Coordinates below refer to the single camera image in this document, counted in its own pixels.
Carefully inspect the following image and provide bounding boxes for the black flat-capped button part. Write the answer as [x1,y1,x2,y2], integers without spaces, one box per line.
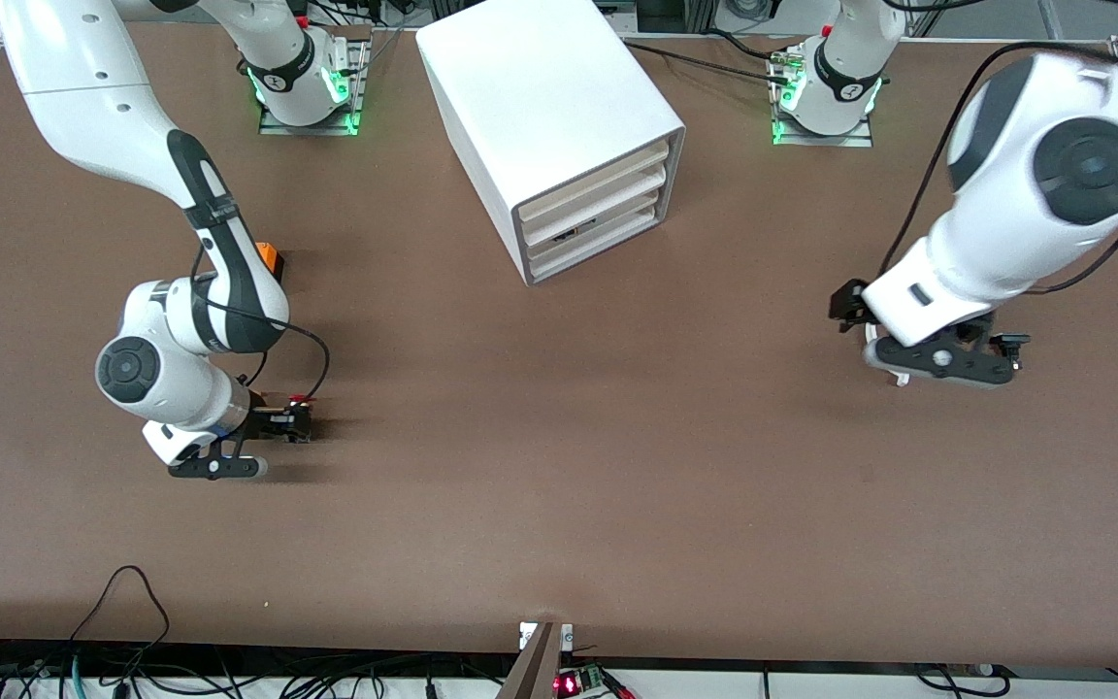
[992,332,1033,375]

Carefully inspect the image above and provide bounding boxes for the circuit board with red LED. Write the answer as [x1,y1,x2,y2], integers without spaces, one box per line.
[554,665,638,699]

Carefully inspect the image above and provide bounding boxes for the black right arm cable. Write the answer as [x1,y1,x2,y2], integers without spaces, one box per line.
[192,243,332,405]

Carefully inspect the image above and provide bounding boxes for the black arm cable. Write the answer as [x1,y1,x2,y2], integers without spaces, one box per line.
[192,243,332,405]
[877,39,1118,294]

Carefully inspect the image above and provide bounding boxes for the white curved plastic bracket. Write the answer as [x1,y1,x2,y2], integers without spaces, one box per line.
[865,323,911,388]

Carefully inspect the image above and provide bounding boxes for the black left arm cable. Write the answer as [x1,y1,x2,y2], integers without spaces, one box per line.
[877,39,1118,294]

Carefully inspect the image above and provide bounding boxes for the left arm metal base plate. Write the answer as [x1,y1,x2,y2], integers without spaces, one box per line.
[771,44,875,149]

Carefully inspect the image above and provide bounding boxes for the thin black looped cable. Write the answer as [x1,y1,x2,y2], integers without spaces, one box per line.
[64,565,172,681]

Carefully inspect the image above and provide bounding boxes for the black cable behind cabinet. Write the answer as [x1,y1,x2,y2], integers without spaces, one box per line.
[622,39,785,79]

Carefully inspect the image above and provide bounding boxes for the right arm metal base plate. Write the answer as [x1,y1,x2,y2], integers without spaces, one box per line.
[258,29,366,137]

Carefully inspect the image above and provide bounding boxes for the aluminium profile post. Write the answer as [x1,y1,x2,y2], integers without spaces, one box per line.
[496,621,575,699]

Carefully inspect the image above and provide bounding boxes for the black coiled cable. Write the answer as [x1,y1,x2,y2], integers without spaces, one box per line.
[912,663,1012,699]

